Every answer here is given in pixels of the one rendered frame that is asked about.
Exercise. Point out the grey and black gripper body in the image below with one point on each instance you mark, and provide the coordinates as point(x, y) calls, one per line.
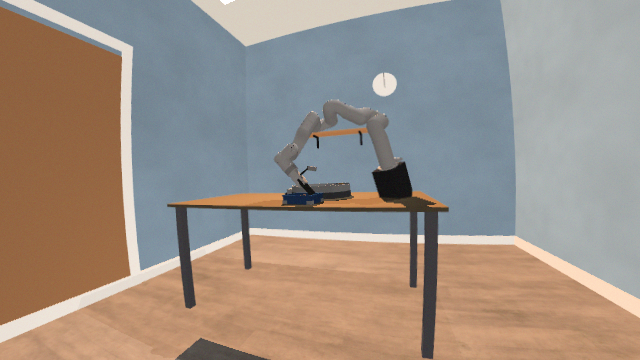
point(294, 175)

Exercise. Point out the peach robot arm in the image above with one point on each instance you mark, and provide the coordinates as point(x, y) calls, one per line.
point(312, 123)

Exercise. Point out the blue crate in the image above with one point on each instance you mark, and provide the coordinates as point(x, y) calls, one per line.
point(302, 198)

